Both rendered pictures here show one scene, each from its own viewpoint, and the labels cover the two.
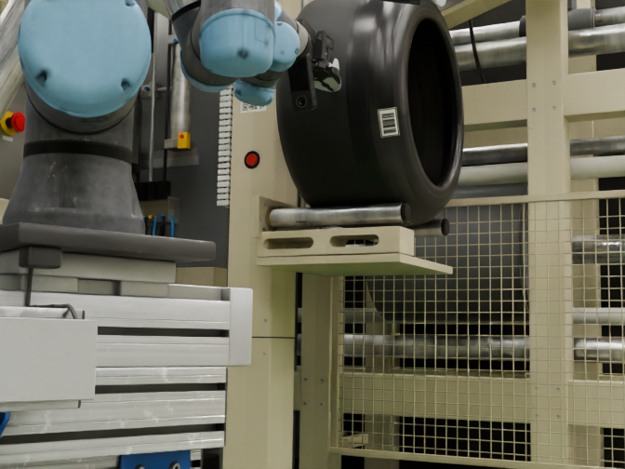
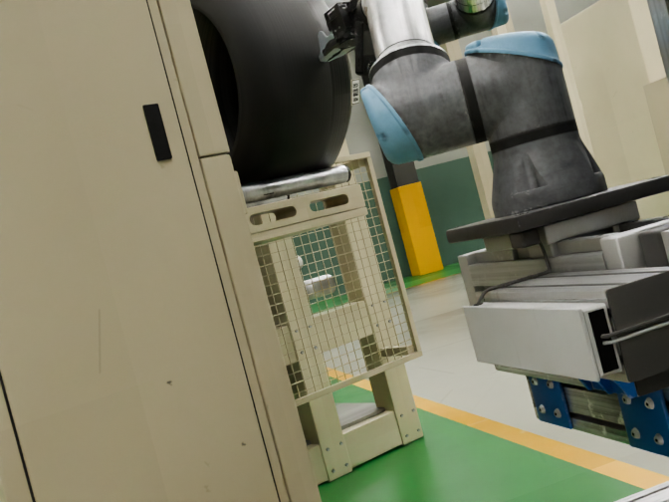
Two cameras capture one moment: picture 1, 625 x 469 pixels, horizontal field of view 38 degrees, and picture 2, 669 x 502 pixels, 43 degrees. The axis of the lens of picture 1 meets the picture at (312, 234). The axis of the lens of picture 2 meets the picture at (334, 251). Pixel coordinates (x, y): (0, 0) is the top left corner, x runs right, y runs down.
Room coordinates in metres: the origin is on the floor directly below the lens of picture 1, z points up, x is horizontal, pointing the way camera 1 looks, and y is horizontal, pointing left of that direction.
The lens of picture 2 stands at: (1.13, 1.73, 0.75)
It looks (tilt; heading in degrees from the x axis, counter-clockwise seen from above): 1 degrees down; 296
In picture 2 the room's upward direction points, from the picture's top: 15 degrees counter-clockwise
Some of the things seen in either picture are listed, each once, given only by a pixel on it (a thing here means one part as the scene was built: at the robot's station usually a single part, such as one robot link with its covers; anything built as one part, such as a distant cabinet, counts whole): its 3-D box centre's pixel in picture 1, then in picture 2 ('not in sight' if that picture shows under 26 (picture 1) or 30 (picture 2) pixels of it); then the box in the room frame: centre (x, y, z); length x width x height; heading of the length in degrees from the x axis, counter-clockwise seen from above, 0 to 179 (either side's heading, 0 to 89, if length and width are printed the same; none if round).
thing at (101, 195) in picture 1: (76, 194); not in sight; (0.99, 0.26, 0.77); 0.15 x 0.15 x 0.10
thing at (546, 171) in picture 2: not in sight; (541, 167); (1.36, 0.59, 0.77); 0.15 x 0.15 x 0.10
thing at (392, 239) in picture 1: (333, 244); (296, 211); (2.07, -0.05, 0.84); 0.36 x 0.09 x 0.06; 63
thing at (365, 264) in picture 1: (357, 264); (269, 235); (2.20, -0.11, 0.80); 0.37 x 0.36 x 0.02; 153
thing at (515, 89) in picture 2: not in sight; (514, 85); (1.37, 0.59, 0.88); 0.13 x 0.12 x 0.14; 15
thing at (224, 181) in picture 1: (232, 115); not in sight; (2.30, 0.21, 1.19); 0.05 x 0.04 x 0.48; 153
